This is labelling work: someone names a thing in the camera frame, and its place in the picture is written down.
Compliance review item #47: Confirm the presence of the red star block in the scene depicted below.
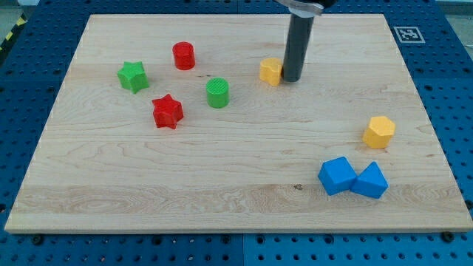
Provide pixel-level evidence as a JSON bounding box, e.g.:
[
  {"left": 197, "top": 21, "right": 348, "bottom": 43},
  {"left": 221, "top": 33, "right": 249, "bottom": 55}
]
[{"left": 152, "top": 94, "right": 184, "bottom": 129}]

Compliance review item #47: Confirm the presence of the yellow hexagon block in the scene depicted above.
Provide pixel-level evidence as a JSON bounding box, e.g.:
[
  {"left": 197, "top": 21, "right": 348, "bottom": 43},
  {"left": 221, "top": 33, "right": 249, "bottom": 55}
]
[{"left": 362, "top": 116, "right": 396, "bottom": 149}]

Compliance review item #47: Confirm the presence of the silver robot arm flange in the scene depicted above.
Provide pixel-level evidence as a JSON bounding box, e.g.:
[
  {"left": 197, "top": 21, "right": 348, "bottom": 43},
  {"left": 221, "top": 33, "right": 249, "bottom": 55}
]
[{"left": 276, "top": 0, "right": 337, "bottom": 18}]

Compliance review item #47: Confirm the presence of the green star block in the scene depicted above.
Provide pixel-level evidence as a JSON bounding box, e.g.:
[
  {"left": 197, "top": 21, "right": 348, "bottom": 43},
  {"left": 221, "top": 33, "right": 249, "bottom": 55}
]
[{"left": 117, "top": 61, "right": 149, "bottom": 94}]

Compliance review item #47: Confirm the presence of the red cylinder block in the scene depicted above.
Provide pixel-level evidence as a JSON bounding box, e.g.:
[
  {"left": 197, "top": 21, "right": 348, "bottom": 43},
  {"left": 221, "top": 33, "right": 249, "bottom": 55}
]
[{"left": 172, "top": 41, "right": 195, "bottom": 70}]

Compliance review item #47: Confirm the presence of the green cylinder block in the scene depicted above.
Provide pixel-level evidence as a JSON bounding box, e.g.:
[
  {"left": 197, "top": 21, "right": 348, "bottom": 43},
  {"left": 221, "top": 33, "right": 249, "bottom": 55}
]
[{"left": 205, "top": 78, "right": 229, "bottom": 109}]

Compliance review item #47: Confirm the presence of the blue cube block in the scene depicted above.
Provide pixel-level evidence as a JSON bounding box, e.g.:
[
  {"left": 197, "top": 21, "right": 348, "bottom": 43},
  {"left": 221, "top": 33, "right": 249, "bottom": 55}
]
[{"left": 318, "top": 157, "right": 357, "bottom": 196}]

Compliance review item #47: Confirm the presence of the yellow heart block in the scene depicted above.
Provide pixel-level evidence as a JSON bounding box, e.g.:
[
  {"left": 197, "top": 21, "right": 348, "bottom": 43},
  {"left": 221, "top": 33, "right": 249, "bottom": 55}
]
[{"left": 259, "top": 58, "right": 282, "bottom": 86}]

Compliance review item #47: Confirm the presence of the white fiducial marker tag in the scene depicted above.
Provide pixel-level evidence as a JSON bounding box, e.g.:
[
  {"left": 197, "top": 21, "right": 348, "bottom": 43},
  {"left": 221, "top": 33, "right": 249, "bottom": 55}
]
[{"left": 393, "top": 26, "right": 425, "bottom": 44}]

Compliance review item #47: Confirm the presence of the wooden board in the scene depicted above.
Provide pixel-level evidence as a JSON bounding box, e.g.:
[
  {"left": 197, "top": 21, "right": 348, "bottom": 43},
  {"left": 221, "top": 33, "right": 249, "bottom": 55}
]
[{"left": 5, "top": 14, "right": 472, "bottom": 234}]

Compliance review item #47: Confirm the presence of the blue triangular prism block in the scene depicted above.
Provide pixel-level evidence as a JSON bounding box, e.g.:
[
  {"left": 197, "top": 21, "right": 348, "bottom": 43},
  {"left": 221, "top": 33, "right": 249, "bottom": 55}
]
[{"left": 350, "top": 162, "right": 389, "bottom": 199}]

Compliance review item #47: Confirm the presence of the black yellow hazard tape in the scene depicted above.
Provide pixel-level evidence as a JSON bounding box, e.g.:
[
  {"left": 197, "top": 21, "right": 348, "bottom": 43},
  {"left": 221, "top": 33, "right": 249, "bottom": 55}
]
[{"left": 1, "top": 13, "right": 28, "bottom": 53}]

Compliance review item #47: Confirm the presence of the grey cylindrical pointer tool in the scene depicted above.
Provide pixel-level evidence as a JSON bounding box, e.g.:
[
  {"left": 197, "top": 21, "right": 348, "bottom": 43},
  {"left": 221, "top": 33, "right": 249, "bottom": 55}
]
[{"left": 282, "top": 14, "right": 314, "bottom": 82}]

